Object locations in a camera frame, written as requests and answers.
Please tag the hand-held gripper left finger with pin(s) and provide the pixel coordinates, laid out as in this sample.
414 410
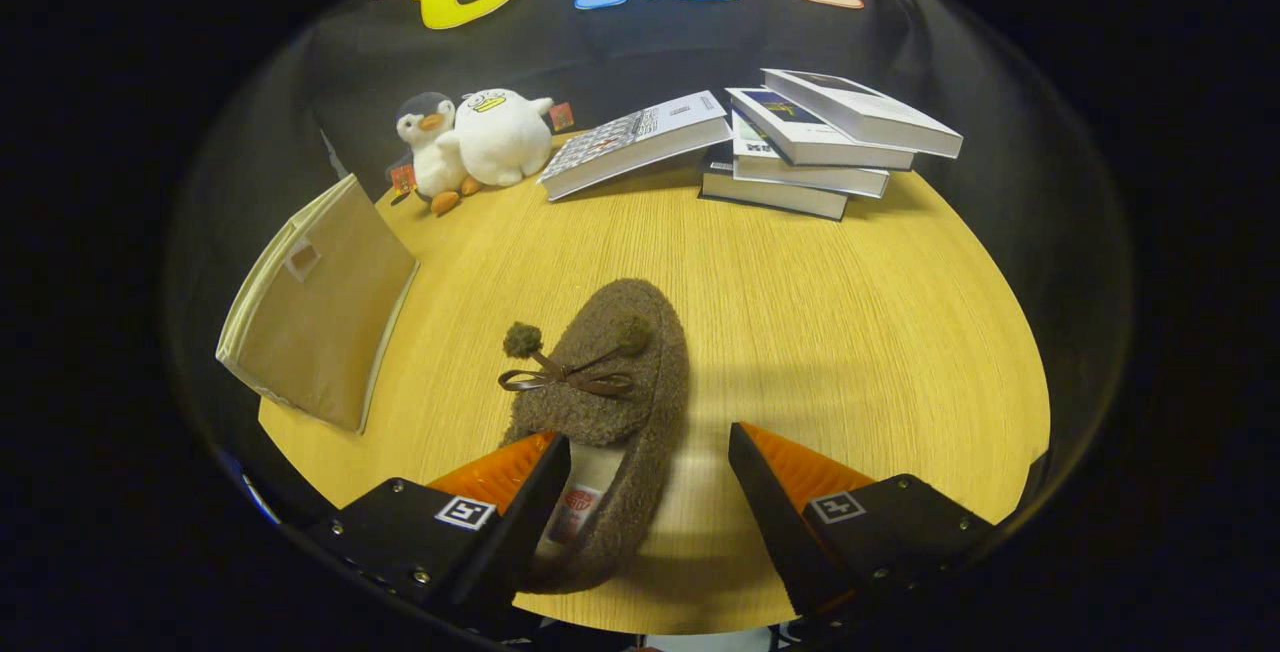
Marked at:
520 532

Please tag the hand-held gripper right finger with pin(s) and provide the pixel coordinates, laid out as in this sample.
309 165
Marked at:
780 532

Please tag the brown fuzzy shoe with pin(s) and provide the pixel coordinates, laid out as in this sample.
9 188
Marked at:
620 402

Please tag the beige fabric storage box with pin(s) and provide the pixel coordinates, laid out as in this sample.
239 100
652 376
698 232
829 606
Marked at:
320 312

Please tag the black cover book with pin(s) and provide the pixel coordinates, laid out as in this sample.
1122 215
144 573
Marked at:
770 197

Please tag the white paperback book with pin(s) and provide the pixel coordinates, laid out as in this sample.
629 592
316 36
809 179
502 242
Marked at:
810 177

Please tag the grey white penguin plush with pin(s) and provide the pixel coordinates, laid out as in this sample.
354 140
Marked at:
435 157

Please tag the white duck plush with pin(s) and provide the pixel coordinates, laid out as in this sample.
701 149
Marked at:
505 137

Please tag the grey patterned cover book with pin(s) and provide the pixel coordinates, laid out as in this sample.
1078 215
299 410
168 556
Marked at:
640 142

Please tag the white book with dark cover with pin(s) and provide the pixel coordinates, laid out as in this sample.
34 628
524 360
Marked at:
870 112

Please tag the black backdrop cloth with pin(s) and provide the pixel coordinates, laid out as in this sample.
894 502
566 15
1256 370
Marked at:
640 52

